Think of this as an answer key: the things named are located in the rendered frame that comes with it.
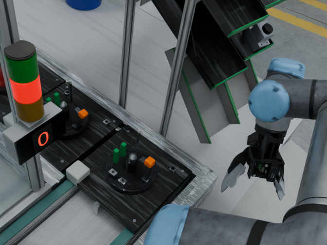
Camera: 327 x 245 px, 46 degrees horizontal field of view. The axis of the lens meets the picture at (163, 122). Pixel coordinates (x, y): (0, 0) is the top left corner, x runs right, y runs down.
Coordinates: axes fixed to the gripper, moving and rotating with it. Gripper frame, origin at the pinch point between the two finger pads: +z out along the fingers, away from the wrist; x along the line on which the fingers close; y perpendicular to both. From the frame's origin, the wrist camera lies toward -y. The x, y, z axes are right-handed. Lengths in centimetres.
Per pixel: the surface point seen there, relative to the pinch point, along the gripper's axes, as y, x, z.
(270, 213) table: -12.1, 11.0, 12.8
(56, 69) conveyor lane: -40, -61, -13
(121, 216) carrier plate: 6.0, -31.3, 7.4
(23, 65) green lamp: 23, -49, -33
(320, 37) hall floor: -261, 104, -5
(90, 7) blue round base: -89, -62, -28
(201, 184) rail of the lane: -7.0, -11.5, 3.2
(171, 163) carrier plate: -10.7, -20.5, 0.0
